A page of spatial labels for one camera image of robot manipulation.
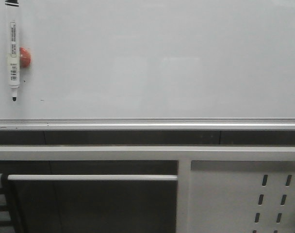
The red round magnet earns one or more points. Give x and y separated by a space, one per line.
25 57

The white whiteboard marker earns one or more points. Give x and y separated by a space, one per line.
12 12

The white perforated metal panel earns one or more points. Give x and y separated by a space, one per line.
242 197

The white metal stand frame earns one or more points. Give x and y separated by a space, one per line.
185 155

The whiteboard with aluminium frame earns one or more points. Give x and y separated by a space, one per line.
152 64

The white horizontal rail bar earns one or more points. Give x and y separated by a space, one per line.
94 177

